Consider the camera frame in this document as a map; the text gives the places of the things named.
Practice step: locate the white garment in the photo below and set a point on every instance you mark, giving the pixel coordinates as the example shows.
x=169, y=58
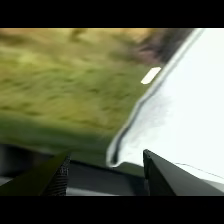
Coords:
x=180, y=110

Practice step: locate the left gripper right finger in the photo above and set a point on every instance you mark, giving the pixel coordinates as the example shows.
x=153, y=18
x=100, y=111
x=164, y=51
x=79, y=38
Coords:
x=170, y=180

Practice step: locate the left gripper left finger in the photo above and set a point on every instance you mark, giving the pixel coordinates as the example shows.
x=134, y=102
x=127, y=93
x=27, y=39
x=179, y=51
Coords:
x=43, y=180

